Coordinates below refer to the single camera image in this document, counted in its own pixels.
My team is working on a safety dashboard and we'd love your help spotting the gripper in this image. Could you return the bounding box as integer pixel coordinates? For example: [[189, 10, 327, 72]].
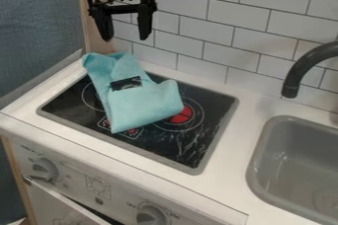
[[83, 0, 159, 42]]

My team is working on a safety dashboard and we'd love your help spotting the light blue cloth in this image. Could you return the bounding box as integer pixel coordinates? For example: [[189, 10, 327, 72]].
[[80, 51, 186, 134]]

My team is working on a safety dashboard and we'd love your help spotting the toy stove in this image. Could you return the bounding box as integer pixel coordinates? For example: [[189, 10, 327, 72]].
[[36, 70, 241, 176]]

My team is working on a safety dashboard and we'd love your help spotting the tap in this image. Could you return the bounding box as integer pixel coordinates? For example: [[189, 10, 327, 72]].
[[280, 39, 338, 100]]

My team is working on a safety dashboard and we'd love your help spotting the toy sink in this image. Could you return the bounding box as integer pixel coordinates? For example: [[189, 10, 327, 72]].
[[244, 114, 338, 225]]

